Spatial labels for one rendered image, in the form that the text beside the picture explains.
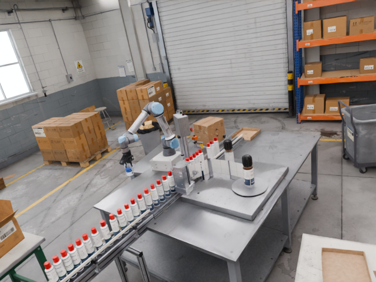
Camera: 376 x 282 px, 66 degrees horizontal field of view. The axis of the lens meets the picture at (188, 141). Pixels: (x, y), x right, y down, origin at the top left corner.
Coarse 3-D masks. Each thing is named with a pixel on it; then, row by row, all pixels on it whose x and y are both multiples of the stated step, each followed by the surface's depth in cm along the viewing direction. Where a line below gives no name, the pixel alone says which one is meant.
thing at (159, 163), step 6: (156, 156) 326; (162, 156) 323; (174, 156) 316; (180, 156) 321; (150, 162) 317; (156, 162) 313; (162, 162) 310; (168, 162) 305; (174, 162) 310; (156, 168) 317; (162, 168) 313; (168, 168) 309
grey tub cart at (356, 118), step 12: (348, 108) 364; (360, 108) 406; (372, 108) 404; (348, 120) 393; (360, 120) 358; (372, 120) 353; (348, 132) 400; (360, 132) 366; (372, 132) 363; (348, 144) 408; (360, 144) 373; (372, 144) 370; (348, 156) 414; (360, 156) 380; (372, 156) 377; (360, 168) 389
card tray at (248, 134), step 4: (244, 128) 384; (248, 128) 380; (252, 128) 376; (256, 128) 373; (236, 132) 373; (240, 132) 380; (244, 132) 377; (248, 132) 375; (252, 132) 372; (256, 132) 361; (232, 136) 366; (236, 136) 369; (244, 136) 365; (248, 136) 363; (252, 136) 353
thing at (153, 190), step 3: (153, 186) 237; (153, 189) 237; (156, 189) 239; (153, 192) 237; (156, 192) 239; (153, 195) 238; (156, 195) 239; (153, 198) 240; (156, 198) 240; (153, 201) 242; (156, 201) 241; (156, 204) 242; (159, 204) 244
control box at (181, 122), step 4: (176, 116) 269; (180, 116) 267; (184, 116) 265; (176, 120) 269; (180, 120) 264; (184, 120) 265; (188, 120) 267; (176, 124) 273; (180, 124) 265; (184, 124) 266; (188, 124) 268; (176, 128) 278; (180, 128) 266; (184, 128) 268; (188, 128) 269; (176, 132) 283; (180, 132) 268; (184, 132) 269; (188, 132) 270; (180, 136) 271; (184, 136) 270
